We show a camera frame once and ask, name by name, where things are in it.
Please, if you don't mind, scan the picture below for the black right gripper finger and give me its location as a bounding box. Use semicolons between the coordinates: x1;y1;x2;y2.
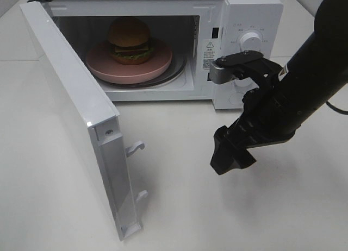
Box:
210;126;239;175
234;148;256;170

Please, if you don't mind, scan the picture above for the toy hamburger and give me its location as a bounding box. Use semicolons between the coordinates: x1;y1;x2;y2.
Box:
107;17;154;65

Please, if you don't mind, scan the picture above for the upper white power knob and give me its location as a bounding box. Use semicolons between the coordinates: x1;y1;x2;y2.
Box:
238;30;263;52

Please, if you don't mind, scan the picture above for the pink round plate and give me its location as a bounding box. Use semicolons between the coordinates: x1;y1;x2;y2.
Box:
85;39;173;85

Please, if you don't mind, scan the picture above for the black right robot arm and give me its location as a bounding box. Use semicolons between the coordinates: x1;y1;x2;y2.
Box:
209;0;347;175

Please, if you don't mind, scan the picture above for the round white door button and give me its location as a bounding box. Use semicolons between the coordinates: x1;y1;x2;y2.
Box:
228;92;245;108

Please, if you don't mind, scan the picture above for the white microwave door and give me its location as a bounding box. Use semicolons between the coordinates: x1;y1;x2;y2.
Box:
20;2;147;240

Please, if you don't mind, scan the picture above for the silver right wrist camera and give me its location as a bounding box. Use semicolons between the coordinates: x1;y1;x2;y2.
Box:
209;51;264;85

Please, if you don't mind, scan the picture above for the white warning label sticker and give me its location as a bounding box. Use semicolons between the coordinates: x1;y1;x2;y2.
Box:
201;39;218;70

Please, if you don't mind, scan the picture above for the white timer knob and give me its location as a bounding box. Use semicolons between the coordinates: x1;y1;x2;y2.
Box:
234;78;254;87

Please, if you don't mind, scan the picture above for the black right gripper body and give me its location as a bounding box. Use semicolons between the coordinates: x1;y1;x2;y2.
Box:
225;58;295;148

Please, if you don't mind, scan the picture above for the white microwave oven body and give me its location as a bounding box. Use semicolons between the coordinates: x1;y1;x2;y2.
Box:
27;0;283;109

